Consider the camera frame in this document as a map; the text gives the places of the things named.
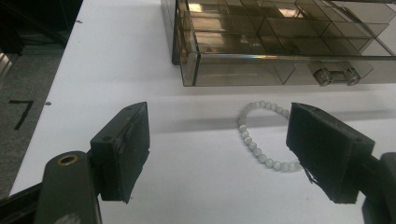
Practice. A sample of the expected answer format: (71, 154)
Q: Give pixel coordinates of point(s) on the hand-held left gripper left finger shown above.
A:
(121, 152)

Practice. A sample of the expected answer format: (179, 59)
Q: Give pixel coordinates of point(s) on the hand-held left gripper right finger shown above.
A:
(327, 152)

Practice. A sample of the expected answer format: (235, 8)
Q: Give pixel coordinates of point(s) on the smoky clear drawer organizer box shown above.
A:
(280, 43)

